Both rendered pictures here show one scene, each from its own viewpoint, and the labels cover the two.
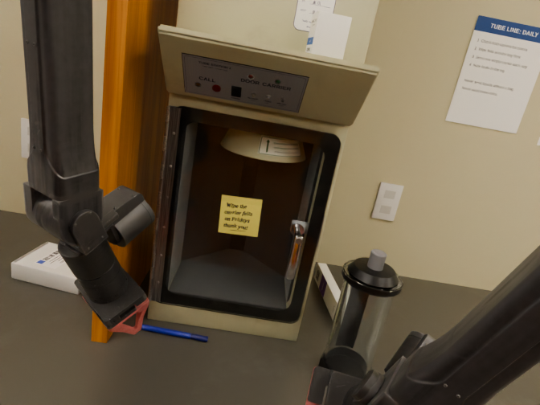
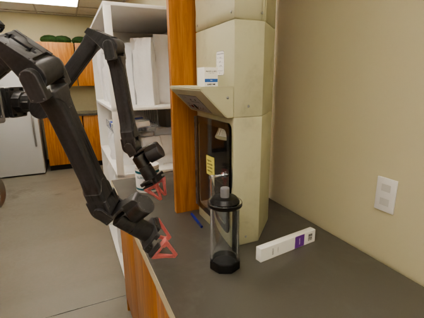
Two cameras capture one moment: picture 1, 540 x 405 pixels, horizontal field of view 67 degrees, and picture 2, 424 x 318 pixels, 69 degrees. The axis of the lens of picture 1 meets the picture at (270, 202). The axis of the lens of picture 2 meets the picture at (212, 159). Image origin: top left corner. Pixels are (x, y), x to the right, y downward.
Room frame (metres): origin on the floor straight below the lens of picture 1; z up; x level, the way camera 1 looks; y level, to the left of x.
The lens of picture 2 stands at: (0.31, -1.04, 1.53)
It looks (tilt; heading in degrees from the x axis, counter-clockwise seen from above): 14 degrees down; 69
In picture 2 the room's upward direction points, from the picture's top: 1 degrees counter-clockwise
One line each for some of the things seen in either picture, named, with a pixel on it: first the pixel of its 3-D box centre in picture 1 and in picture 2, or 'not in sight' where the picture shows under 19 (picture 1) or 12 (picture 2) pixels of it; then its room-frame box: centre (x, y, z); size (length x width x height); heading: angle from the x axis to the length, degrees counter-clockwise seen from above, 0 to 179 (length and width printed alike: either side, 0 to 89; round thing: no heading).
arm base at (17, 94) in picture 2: not in sight; (24, 101); (0.06, 0.43, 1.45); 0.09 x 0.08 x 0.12; 63
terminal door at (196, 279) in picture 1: (240, 224); (211, 170); (0.72, 0.05, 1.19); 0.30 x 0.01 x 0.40; 93
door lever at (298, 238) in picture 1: (294, 251); (216, 185); (0.70, -0.06, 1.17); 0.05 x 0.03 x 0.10; 3
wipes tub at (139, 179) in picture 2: not in sight; (147, 176); (0.56, 0.63, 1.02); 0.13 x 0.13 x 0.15
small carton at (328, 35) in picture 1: (327, 36); (207, 77); (0.68, -0.04, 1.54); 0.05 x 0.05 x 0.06; 9
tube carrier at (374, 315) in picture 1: (357, 323); (224, 232); (0.67, -0.21, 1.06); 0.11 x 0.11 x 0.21
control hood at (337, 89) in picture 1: (265, 79); (198, 100); (0.67, 0.04, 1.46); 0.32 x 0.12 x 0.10; 94
